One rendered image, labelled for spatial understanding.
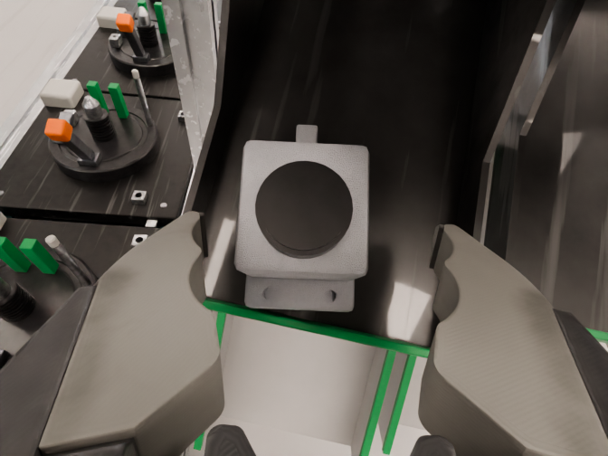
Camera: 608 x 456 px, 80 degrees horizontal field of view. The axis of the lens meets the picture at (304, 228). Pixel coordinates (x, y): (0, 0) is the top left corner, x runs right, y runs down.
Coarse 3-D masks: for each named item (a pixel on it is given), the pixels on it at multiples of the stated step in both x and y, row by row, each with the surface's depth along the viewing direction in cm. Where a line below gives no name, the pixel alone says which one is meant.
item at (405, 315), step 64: (256, 0) 19; (320, 0) 21; (384, 0) 21; (448, 0) 21; (512, 0) 17; (256, 64) 20; (320, 64) 20; (384, 64) 20; (448, 64) 20; (512, 64) 16; (256, 128) 19; (320, 128) 19; (384, 128) 19; (448, 128) 19; (192, 192) 16; (384, 192) 18; (448, 192) 19; (384, 256) 18; (320, 320) 17; (384, 320) 17
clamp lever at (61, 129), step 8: (64, 112) 42; (48, 120) 40; (56, 120) 40; (64, 120) 40; (72, 120) 42; (48, 128) 39; (56, 128) 40; (64, 128) 40; (48, 136) 40; (56, 136) 40; (64, 136) 40; (72, 136) 42; (64, 144) 43; (72, 144) 42; (80, 144) 44; (80, 152) 45; (88, 152) 46
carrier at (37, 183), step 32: (64, 96) 55; (96, 96) 50; (128, 96) 59; (32, 128) 53; (96, 128) 48; (128, 128) 52; (160, 128) 56; (32, 160) 49; (64, 160) 47; (96, 160) 47; (128, 160) 49; (160, 160) 52; (192, 160) 53; (0, 192) 46; (32, 192) 46; (64, 192) 47; (96, 192) 47; (128, 192) 48; (160, 192) 49; (160, 224) 47
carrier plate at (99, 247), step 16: (16, 224) 44; (32, 224) 44; (48, 224) 44; (64, 224) 44; (80, 224) 44; (96, 224) 45; (16, 240) 42; (64, 240) 43; (80, 240) 43; (96, 240) 43; (112, 240) 44; (128, 240) 44; (80, 256) 42; (96, 256) 42; (112, 256) 42; (96, 272) 41
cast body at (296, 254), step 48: (288, 144) 12; (336, 144) 13; (240, 192) 12; (288, 192) 11; (336, 192) 11; (240, 240) 12; (288, 240) 11; (336, 240) 11; (288, 288) 14; (336, 288) 15
